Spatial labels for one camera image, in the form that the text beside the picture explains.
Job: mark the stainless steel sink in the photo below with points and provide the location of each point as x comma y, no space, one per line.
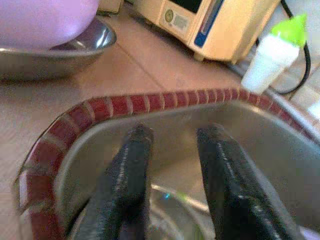
175,150

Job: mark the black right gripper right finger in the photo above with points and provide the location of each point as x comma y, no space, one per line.
235,190

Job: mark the round steel bowl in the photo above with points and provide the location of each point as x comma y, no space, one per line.
175,207

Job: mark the lavender plastic bowl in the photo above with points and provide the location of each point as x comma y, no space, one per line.
45,22

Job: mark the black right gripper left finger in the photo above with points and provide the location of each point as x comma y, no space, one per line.
125,175

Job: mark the round steel plate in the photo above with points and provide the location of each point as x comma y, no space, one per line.
50,62

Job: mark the beige water ionizer machine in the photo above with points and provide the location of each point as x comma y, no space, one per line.
225,37

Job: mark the small white bottle green cap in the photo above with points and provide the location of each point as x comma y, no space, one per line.
270,62

